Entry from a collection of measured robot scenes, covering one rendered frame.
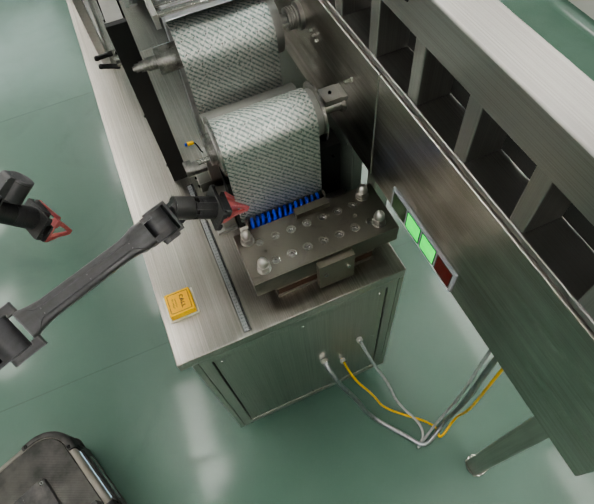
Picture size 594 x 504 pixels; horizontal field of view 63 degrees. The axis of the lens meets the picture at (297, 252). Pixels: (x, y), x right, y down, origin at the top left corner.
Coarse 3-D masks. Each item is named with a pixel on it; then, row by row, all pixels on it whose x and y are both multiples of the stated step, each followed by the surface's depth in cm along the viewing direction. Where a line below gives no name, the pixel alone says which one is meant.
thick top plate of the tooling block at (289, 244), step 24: (288, 216) 129; (312, 216) 128; (336, 216) 128; (360, 216) 127; (264, 240) 125; (288, 240) 125; (312, 240) 124; (336, 240) 124; (360, 240) 123; (384, 240) 128; (288, 264) 121; (312, 264) 122; (264, 288) 122
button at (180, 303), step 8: (184, 288) 132; (168, 296) 131; (176, 296) 131; (184, 296) 131; (168, 304) 130; (176, 304) 130; (184, 304) 129; (192, 304) 129; (176, 312) 128; (184, 312) 128; (192, 312) 130
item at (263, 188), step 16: (288, 160) 118; (304, 160) 120; (320, 160) 123; (240, 176) 115; (256, 176) 118; (272, 176) 120; (288, 176) 122; (304, 176) 125; (320, 176) 128; (240, 192) 120; (256, 192) 122; (272, 192) 125; (288, 192) 128; (304, 192) 130; (320, 192) 133; (240, 208) 125; (256, 208) 128; (272, 208) 130
